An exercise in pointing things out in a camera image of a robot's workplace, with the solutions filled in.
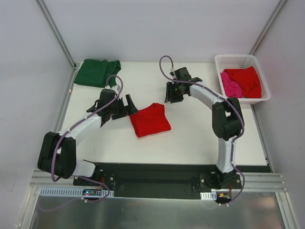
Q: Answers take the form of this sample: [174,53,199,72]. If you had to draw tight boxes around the white cable duct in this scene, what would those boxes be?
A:
[200,191,217,201]
[40,187,114,198]

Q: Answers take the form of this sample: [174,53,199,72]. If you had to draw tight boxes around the white plastic basket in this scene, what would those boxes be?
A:
[215,54,271,104]

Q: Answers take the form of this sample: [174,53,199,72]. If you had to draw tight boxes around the aluminium frame post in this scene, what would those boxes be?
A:
[249,0,289,55]
[35,0,77,70]

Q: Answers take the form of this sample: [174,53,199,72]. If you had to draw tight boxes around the red t shirt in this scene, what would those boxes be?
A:
[130,103,171,138]
[224,66,262,99]

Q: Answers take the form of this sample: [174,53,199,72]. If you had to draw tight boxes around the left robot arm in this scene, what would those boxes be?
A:
[37,89,138,186]

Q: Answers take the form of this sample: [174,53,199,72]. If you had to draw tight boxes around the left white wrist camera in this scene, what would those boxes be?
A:
[105,85,121,91]

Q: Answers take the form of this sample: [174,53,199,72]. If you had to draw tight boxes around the left white cable duct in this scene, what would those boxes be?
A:
[40,187,114,198]

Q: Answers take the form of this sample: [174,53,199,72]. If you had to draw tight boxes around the left aluminium frame post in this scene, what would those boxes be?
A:
[35,0,77,70]

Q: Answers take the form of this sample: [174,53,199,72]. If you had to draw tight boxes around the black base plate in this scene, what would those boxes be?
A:
[72,162,243,198]

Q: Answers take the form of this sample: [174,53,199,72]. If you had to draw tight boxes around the right aluminium frame post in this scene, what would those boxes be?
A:
[249,0,289,55]

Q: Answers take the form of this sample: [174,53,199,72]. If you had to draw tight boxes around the red t shirt in basket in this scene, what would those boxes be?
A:
[224,66,262,99]

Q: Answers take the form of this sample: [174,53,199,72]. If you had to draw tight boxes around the pink t shirt in basket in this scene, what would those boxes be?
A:
[221,72,243,98]

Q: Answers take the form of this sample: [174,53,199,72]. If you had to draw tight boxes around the right white cable duct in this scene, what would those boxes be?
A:
[200,191,217,201]

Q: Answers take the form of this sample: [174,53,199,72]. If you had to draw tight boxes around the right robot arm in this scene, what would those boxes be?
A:
[164,67,244,189]

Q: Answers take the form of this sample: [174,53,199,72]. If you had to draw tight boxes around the folded green t shirt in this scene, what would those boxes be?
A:
[74,59,121,88]

